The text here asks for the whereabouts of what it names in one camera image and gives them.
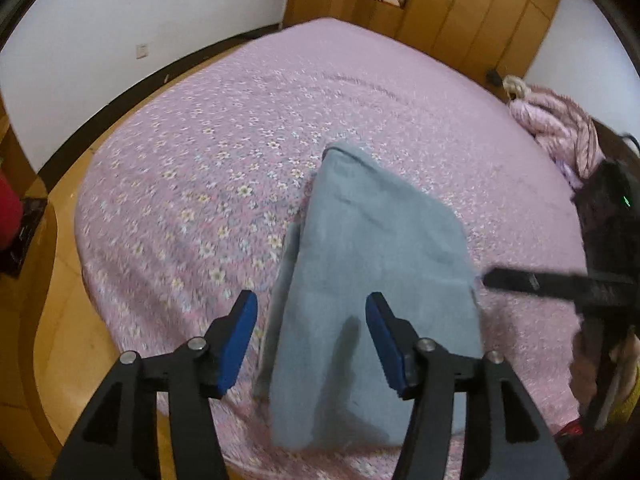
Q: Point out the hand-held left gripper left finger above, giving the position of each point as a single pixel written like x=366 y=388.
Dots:
x=240 y=340

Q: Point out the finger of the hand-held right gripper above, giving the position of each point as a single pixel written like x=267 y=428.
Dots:
x=525 y=281

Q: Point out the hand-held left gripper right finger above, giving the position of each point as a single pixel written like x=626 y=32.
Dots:
x=382 y=340

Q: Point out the grey-blue pants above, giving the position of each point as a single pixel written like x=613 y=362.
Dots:
x=370 y=240

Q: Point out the person's right hand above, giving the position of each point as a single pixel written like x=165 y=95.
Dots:
x=584 y=375

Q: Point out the pink floral quilt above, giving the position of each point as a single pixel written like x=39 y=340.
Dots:
x=555 y=125

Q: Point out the cream fluffy cloth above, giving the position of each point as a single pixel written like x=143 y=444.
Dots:
x=515 y=87

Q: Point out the bed with pink floral sheet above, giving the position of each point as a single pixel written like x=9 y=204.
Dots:
x=225 y=135

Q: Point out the wooden wardrobe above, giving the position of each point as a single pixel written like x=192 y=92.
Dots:
x=475 y=15

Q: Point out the red round object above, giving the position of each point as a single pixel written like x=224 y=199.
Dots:
x=9 y=215

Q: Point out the white wall outlet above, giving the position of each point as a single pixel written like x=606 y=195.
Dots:
x=142 y=51

